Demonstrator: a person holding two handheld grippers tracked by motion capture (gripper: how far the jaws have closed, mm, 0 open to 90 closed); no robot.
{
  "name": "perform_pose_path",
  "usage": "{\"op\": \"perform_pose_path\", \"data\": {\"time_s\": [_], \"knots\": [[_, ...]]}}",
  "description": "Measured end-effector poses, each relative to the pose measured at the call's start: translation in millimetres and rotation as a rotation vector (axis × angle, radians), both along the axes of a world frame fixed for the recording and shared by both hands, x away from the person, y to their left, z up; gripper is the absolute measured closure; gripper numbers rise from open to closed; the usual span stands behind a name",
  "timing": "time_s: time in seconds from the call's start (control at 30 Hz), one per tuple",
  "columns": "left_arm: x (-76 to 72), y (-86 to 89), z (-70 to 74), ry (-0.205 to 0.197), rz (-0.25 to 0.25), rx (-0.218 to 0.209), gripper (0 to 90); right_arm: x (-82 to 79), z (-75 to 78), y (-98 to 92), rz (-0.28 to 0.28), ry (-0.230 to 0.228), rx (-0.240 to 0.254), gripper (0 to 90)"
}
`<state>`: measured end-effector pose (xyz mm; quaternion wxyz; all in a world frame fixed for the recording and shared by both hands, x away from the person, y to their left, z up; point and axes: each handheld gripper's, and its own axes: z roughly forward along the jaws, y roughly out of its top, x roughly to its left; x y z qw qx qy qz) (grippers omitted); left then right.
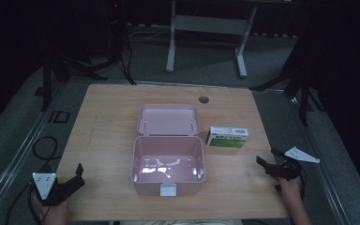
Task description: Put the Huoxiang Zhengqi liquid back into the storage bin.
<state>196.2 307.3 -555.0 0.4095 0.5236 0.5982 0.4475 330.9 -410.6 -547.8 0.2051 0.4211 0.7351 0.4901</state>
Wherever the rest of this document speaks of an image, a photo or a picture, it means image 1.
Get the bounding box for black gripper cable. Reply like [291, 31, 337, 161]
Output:
[298, 167, 308, 201]

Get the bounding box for black cable on floor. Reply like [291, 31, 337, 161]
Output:
[5, 135, 60, 225]

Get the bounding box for black metal stand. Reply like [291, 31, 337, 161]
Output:
[40, 51, 109, 113]
[248, 59, 324, 128]

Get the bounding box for dark computer tower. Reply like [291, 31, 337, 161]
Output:
[105, 0, 129, 64]

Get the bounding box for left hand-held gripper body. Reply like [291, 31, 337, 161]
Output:
[31, 172, 73, 207]

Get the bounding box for person's right hand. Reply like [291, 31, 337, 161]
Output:
[274, 175, 304, 203]

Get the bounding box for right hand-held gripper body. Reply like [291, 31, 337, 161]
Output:
[270, 145, 321, 182]

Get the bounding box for pink plastic box with lid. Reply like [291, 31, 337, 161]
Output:
[129, 103, 207, 198]

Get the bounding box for white and green medicine box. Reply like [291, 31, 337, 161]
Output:
[205, 126, 250, 149]

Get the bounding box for white desk frame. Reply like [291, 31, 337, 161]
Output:
[165, 0, 259, 79]

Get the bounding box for black hanging cables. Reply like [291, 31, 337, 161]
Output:
[118, 34, 138, 86]

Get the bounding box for person's left hand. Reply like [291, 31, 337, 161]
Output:
[31, 192, 72, 225]

